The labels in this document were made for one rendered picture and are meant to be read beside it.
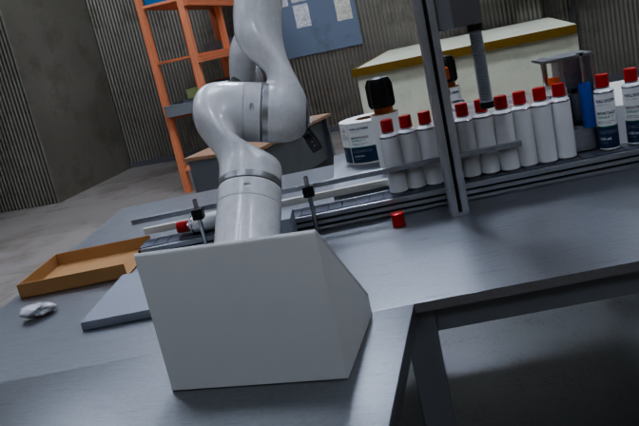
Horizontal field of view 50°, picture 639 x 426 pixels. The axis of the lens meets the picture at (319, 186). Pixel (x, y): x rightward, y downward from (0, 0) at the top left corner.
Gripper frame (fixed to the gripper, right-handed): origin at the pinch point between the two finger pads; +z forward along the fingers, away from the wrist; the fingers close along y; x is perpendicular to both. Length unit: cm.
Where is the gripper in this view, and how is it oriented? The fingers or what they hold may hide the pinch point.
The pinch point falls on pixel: (314, 144)
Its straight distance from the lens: 185.5
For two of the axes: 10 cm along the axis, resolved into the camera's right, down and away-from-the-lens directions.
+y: 0.3, -2.3, 9.7
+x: -8.4, 5.2, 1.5
